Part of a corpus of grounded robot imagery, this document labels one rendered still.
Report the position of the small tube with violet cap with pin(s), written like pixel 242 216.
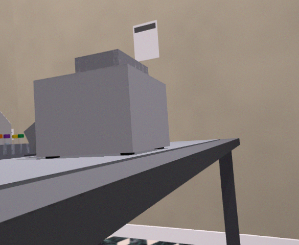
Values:
pixel 7 138

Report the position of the grey bench mat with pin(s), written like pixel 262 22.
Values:
pixel 24 170

